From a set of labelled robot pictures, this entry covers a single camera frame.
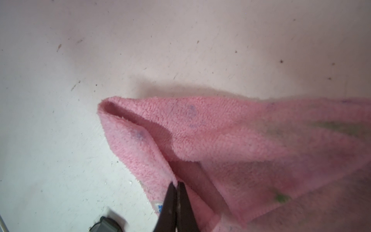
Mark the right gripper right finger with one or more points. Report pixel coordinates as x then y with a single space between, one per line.
185 218

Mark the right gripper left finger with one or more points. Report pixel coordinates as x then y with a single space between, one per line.
167 218

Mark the pink microfibre cloth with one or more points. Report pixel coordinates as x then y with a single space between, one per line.
251 166

